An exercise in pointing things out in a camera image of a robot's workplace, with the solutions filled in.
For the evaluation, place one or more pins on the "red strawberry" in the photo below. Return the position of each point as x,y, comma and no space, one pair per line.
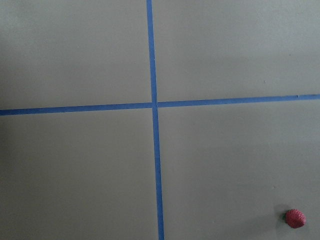
294,218

